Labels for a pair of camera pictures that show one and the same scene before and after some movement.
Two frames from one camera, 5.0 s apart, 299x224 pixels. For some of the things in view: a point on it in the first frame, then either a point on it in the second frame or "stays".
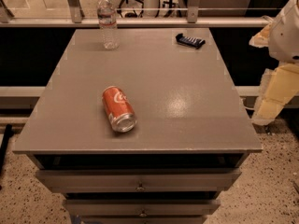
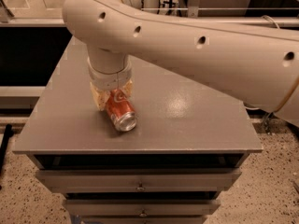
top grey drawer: (139, 180) stays
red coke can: (119, 108) stays
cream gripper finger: (262, 38) → (111, 72)
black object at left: (7, 133) stays
